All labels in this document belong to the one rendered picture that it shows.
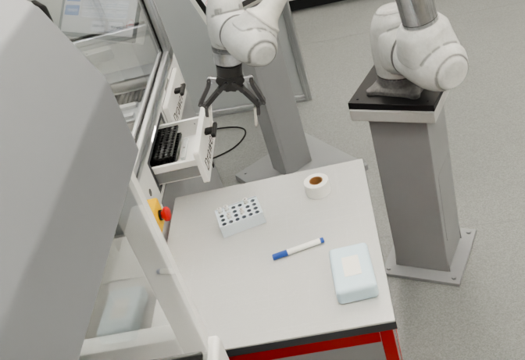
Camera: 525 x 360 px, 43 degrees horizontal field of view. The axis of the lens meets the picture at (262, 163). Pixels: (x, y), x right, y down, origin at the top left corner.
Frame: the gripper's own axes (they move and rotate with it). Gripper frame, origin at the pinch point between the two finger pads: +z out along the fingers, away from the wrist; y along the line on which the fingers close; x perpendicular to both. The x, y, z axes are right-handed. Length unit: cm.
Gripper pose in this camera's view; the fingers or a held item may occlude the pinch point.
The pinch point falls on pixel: (233, 122)
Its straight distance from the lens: 204.8
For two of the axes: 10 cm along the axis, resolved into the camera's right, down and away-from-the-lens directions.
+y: -10.0, 0.3, 0.3
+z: 0.5, 8.2, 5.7
